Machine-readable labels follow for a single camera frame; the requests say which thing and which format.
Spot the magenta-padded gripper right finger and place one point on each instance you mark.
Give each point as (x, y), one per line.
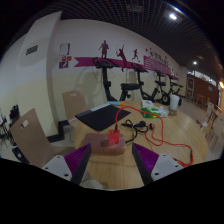
(146, 160)

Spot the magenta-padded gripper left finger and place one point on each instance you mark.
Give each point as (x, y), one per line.
(77, 160)

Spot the green wet wipes pack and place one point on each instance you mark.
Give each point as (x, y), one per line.
(155, 112)

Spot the black mouse pad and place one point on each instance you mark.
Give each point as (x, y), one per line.
(101, 117)

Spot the brown wooden coaster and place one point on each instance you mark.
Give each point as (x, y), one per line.
(172, 113)

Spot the small white box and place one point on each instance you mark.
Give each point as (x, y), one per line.
(147, 103)

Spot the white paper sheet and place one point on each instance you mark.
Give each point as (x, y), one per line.
(100, 107)

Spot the black bag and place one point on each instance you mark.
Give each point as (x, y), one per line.
(18, 154)

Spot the white paper cup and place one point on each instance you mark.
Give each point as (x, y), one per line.
(174, 102)

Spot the blue and orange marker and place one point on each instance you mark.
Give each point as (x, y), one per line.
(116, 103)

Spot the black exercise bike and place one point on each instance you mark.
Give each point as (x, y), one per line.
(162, 93)
(106, 83)
(141, 85)
(173, 89)

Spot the group of wooden chairs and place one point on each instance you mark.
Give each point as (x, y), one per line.
(213, 123)

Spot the black cluttered chair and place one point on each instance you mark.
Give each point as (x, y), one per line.
(13, 115)

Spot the round ceiling light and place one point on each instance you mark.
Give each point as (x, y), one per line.
(195, 62)
(173, 16)

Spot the small purple wall sign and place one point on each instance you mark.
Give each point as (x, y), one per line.
(63, 65)

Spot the small orange wall sign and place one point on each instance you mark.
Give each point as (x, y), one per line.
(67, 58)

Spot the white purple wall poster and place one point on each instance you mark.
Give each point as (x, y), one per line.
(65, 49)

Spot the grey wall vent grille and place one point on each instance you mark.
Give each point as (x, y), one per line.
(31, 50)

